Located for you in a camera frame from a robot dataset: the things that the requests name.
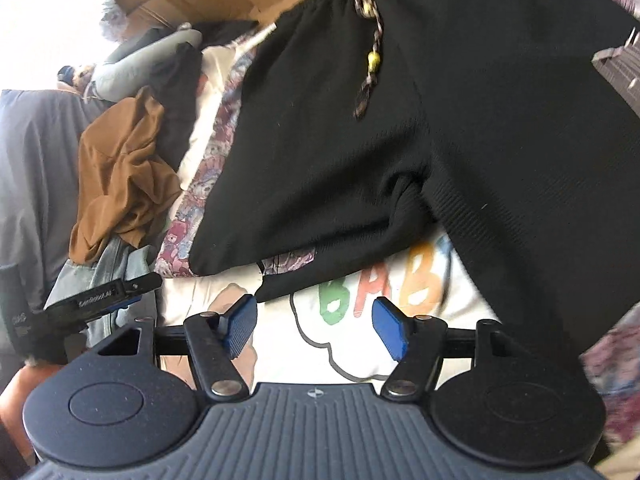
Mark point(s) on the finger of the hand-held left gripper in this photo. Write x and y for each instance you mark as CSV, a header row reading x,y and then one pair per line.
x,y
145,284

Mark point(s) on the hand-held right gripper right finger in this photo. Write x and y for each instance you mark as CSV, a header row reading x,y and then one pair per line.
x,y
392,327

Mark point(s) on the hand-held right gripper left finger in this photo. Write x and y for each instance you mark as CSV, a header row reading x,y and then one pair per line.
x,y
240,325

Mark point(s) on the floral patterned garment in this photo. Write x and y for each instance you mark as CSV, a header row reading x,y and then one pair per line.
x,y
200,195

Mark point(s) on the black shorts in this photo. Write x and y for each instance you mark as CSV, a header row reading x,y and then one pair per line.
x,y
475,135

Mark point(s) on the person's left forearm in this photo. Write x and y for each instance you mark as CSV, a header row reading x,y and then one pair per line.
x,y
15,405

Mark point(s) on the blue denim jeans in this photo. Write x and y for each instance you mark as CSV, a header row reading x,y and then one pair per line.
x,y
110,255

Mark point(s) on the cream printed blanket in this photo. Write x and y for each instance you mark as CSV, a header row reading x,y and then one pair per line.
x,y
280,357

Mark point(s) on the brown garment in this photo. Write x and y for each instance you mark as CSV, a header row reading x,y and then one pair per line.
x,y
120,175

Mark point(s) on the black garment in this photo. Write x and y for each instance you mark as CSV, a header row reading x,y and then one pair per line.
x,y
175,110

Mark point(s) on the small plush toy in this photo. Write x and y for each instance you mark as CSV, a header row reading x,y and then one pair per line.
x,y
75,77

